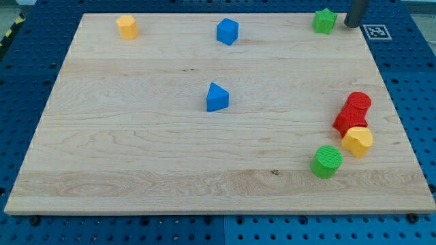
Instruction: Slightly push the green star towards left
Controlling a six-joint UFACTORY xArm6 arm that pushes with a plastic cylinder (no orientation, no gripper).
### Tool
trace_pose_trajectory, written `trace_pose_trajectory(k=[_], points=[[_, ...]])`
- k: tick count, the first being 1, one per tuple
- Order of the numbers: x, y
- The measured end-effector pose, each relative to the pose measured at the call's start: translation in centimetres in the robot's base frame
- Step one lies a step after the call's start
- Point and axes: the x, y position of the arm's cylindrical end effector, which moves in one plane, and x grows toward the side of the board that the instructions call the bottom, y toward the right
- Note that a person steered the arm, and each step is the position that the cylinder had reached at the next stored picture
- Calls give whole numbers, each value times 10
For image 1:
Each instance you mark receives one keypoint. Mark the light wooden board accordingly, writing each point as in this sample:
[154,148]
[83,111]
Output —
[126,132]

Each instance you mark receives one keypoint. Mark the blue cube block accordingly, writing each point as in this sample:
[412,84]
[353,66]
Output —
[227,31]

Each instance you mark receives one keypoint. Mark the green cylinder block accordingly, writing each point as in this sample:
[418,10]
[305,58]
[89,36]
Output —
[326,161]

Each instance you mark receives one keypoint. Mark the red cylinder block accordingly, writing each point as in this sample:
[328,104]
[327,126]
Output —
[357,104]

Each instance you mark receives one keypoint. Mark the black white fiducial marker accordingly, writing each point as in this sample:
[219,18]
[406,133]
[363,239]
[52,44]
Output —
[377,32]

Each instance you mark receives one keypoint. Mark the green star block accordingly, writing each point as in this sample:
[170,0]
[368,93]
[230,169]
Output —
[324,21]

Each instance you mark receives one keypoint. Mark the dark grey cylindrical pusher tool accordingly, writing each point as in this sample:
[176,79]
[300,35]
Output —
[356,13]

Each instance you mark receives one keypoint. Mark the yellow heart block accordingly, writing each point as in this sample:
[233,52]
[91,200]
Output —
[358,140]

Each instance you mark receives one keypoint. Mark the blue triangle block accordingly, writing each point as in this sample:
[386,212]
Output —
[217,98]

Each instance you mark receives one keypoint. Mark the red star block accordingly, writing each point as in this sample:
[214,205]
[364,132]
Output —
[346,120]

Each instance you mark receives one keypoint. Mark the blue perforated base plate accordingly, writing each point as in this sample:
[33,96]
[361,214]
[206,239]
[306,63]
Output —
[32,59]

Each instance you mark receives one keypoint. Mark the yellow hexagon block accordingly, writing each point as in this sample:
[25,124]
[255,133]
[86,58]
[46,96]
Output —
[127,26]

